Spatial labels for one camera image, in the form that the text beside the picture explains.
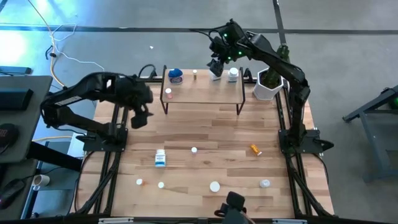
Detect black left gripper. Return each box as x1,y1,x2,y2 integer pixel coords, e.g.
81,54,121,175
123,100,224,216
119,76,154,130

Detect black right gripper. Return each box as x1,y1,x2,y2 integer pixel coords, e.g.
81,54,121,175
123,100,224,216
206,39,252,78

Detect white bottle blue label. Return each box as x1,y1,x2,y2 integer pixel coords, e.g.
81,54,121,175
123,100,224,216
227,67,239,83

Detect Tums bottle blue cap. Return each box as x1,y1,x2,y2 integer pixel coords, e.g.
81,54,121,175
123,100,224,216
168,68,184,85

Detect white bottle barcode label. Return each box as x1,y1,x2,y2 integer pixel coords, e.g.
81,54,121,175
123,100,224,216
154,149,167,168

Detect wooden shelf black legs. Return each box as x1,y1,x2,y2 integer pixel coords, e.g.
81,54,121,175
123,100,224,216
160,65,246,116

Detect green cactus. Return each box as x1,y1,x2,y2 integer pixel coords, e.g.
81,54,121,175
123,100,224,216
262,44,292,90

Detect white power strip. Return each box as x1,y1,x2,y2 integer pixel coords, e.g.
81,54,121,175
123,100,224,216
68,132,86,158

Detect black desk bar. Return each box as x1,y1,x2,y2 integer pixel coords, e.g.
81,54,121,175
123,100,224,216
26,141,83,172

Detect grey desk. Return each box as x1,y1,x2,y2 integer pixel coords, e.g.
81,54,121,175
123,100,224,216
0,74,53,164

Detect white cup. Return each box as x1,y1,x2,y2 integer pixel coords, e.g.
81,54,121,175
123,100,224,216
32,174,50,192

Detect black boxy device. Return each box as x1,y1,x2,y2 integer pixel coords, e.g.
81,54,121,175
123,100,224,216
213,190,249,224

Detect black keyboard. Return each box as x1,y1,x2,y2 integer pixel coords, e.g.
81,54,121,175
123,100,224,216
0,88,34,111

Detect black round cap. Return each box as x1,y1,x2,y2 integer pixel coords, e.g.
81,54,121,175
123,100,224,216
0,123,19,156

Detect black computer mouse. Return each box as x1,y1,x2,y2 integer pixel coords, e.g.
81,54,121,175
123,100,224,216
0,179,26,210

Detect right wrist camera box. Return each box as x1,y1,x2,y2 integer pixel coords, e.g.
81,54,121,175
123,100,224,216
221,19,247,40

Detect white floor cable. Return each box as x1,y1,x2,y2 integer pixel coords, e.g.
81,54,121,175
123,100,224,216
50,23,106,72

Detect yellow floor cable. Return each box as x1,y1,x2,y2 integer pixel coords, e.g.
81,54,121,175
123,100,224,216
27,0,67,88

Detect black table frame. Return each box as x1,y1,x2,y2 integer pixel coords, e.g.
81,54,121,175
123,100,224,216
70,67,336,224

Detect grey desk frame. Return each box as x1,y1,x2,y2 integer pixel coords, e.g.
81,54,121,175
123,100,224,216
341,85,398,183

